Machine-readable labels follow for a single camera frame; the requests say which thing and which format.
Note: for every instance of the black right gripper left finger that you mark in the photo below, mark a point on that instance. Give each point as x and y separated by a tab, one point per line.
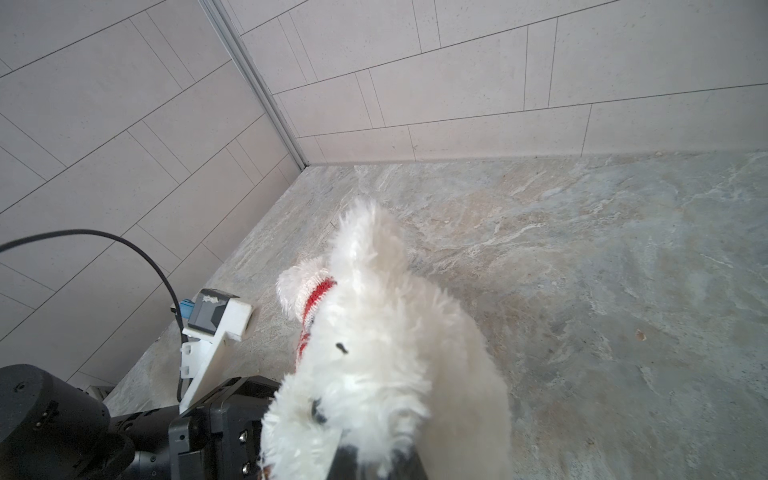
346	466

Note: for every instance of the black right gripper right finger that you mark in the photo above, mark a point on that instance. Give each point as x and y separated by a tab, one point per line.
407	466

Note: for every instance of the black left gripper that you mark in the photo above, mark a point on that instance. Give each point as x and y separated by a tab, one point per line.
217	438

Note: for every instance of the white plush teddy bear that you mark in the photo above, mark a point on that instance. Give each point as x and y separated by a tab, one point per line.
393	363

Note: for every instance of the red white striped shirt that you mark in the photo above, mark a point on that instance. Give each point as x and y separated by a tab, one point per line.
311	305

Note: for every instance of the aluminium corner post left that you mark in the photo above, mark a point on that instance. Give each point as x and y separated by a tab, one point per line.
226	31

